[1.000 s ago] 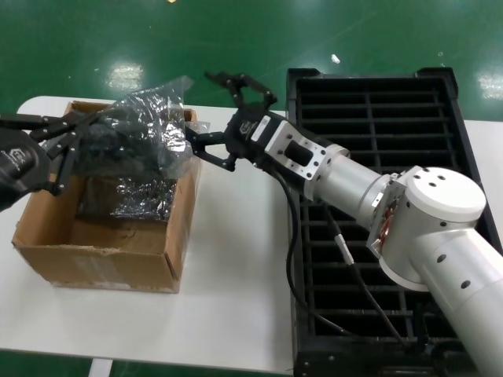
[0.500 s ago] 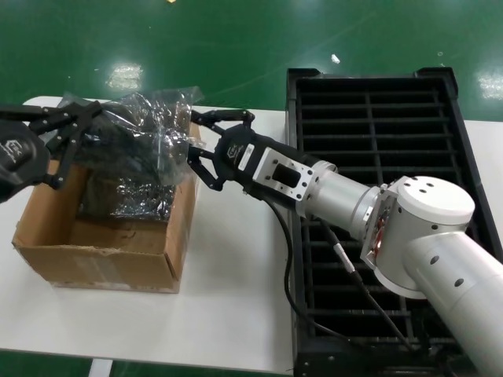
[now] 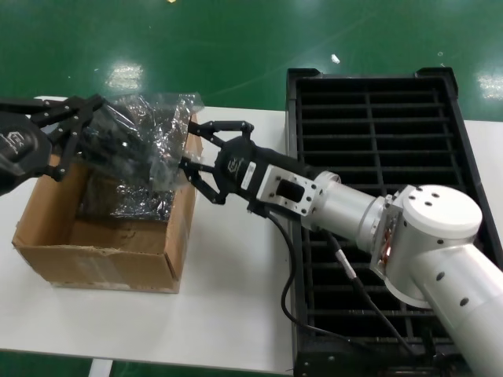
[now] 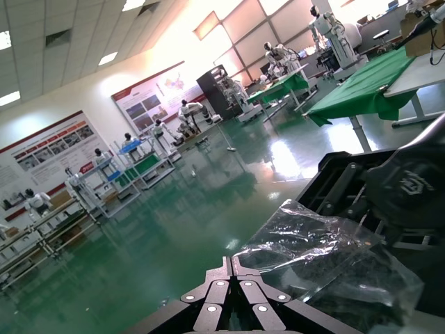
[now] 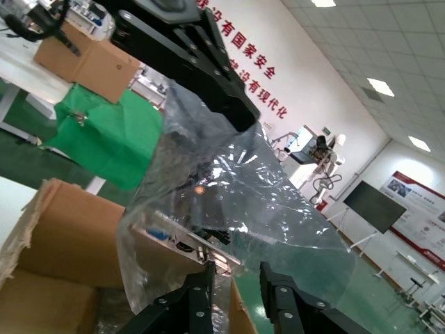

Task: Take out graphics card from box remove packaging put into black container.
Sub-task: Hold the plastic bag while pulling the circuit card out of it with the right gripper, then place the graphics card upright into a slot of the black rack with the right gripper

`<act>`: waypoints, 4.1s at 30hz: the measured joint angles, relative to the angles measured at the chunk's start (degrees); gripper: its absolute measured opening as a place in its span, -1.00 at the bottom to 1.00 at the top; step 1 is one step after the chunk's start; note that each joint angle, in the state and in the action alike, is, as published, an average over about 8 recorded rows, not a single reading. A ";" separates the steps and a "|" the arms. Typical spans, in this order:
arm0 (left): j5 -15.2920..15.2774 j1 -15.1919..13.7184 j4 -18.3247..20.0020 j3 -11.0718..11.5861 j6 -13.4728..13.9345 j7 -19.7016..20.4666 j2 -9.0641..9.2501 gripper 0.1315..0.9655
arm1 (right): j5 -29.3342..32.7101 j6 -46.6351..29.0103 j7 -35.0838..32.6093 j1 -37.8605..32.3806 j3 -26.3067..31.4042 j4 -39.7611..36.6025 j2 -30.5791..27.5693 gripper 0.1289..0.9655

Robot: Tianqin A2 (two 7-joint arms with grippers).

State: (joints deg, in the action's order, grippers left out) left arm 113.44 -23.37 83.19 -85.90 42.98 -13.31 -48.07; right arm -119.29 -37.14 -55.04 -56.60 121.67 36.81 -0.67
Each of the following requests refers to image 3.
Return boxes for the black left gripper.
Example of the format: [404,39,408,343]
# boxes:
[0,93,105,198]

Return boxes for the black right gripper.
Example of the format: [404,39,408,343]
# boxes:
[178,119,316,218]

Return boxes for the black graphics card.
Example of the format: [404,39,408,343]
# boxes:
[80,104,178,192]

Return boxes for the clear antistatic plastic bag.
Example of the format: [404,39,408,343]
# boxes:
[77,92,205,194]

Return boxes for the black slotted plastic container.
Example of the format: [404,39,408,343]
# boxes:
[285,67,503,377]

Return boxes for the graphics card in dark bag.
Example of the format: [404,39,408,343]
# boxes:
[76,172,178,225]

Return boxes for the brown cardboard box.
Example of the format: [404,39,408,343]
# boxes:
[11,112,205,295]

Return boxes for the white table leg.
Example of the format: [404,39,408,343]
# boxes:
[88,357,114,377]

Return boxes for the silver right wrist bracket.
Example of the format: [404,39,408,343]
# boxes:
[257,163,320,219]

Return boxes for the cable with silver connector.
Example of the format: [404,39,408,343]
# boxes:
[324,229,420,357]

